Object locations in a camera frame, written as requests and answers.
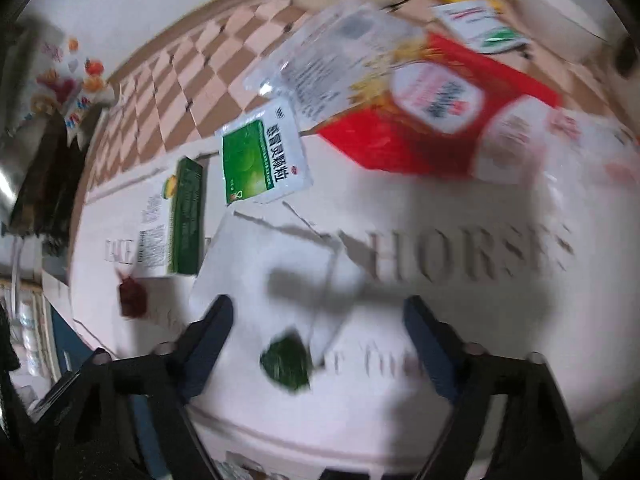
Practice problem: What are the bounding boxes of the green and white medicine box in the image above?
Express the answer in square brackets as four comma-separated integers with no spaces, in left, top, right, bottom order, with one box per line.
[134,157,205,277]

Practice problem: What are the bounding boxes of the clear plastic bag with label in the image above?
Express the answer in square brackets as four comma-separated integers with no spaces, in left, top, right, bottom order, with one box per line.
[243,1,431,128]

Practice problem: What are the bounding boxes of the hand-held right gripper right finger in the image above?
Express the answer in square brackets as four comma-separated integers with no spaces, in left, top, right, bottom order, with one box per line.
[404,295,585,480]

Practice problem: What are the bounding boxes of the silver wok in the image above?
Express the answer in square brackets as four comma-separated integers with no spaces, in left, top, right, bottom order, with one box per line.
[0,15,56,221]

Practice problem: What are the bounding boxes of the white sachet with green corner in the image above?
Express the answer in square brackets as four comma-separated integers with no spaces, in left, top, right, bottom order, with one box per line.
[431,0,532,55]

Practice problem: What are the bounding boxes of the colourful wall stickers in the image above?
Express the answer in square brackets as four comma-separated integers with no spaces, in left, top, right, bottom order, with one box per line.
[30,30,115,133]

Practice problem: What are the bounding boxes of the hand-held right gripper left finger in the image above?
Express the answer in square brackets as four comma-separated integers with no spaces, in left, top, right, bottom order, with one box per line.
[50,294,236,480]

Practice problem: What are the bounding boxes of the green candy wrapper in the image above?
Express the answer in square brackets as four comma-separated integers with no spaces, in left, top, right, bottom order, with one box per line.
[259,329,315,393]

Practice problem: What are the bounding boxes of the red snack packet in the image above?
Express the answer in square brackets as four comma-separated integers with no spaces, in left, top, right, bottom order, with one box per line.
[316,34,562,181]

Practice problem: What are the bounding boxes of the dark red candy wrapper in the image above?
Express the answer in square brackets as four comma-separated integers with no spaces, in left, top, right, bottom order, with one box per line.
[115,269,150,319]

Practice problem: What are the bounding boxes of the white electric kettle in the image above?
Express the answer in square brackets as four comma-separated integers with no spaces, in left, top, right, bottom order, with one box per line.
[512,0,613,65]

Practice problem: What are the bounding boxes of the white plastic bag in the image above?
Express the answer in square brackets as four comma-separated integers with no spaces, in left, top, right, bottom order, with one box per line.
[475,95,640,241]

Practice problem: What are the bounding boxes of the pink checkered tablecloth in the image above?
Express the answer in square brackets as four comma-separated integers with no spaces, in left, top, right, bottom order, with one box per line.
[70,0,640,467]

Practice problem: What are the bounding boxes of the black gas stove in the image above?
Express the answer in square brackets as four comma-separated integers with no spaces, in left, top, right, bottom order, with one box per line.
[9,105,103,241]

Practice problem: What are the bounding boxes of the green and white medicine sachet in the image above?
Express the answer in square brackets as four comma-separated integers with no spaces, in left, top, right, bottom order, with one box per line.
[215,98,315,206]

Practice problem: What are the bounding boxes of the white paper tissue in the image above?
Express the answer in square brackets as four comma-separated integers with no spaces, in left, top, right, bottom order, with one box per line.
[190,206,368,356]

